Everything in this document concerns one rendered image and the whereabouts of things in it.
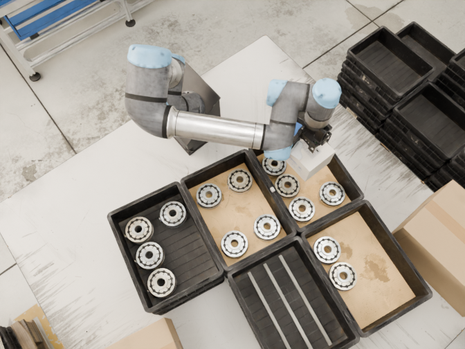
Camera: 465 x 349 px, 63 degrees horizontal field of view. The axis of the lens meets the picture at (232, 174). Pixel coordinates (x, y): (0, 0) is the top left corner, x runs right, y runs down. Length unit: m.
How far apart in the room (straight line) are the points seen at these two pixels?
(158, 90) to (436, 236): 1.13
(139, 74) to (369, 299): 1.11
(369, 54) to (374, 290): 1.45
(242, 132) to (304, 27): 2.25
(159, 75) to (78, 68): 2.12
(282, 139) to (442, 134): 1.54
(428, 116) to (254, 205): 1.33
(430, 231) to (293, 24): 2.11
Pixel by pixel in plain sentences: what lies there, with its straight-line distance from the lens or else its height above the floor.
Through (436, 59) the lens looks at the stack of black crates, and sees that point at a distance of 2.94.
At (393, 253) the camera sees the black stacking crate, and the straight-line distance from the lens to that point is 1.55.
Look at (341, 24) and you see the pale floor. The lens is 3.31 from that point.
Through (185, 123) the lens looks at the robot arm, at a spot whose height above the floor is 1.38.
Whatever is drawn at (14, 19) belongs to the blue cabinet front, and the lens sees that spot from 2.92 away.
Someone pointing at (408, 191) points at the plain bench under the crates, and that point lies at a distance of 1.86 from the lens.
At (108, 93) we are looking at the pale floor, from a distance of 2.95.
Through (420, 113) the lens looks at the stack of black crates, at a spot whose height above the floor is 0.38.
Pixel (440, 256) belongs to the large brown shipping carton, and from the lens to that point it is 1.60.
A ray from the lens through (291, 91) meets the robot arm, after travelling 1.05.
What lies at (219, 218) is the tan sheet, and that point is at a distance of 1.52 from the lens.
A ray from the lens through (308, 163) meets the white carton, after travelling 1.29.
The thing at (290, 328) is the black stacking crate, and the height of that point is 0.83.
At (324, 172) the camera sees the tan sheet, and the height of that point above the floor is 0.83.
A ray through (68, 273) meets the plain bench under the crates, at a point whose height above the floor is 0.70.
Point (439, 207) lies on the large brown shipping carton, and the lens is 1.65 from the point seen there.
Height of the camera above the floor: 2.29
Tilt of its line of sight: 67 degrees down
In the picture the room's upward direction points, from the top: 1 degrees counter-clockwise
